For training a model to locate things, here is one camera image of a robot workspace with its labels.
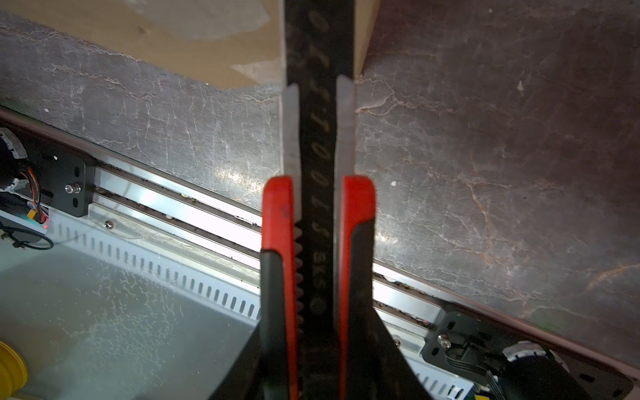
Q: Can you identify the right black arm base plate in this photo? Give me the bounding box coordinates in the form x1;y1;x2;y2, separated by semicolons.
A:
422;307;634;399

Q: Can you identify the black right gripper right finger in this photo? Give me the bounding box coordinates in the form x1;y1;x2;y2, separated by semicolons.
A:
372;309;432;400

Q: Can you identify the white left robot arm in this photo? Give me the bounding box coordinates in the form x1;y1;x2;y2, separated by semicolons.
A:
1;128;28;192

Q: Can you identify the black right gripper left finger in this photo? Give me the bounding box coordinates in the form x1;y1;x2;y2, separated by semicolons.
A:
208;325;263;400

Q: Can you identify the red black utility knife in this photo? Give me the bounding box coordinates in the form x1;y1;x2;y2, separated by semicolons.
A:
259;1;376;399

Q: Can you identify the white slotted cable duct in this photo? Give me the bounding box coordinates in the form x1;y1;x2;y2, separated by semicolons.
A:
47;209;476;400

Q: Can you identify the brown cardboard express box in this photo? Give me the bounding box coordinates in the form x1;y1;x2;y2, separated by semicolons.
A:
0;0;381;91

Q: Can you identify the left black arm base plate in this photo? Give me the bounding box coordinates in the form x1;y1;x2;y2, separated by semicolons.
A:
1;121;96;218

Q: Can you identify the aluminium front rail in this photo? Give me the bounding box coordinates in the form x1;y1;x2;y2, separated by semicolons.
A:
1;108;639;383

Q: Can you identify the yellow round object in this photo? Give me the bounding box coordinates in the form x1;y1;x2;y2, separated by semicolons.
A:
0;342;28;400

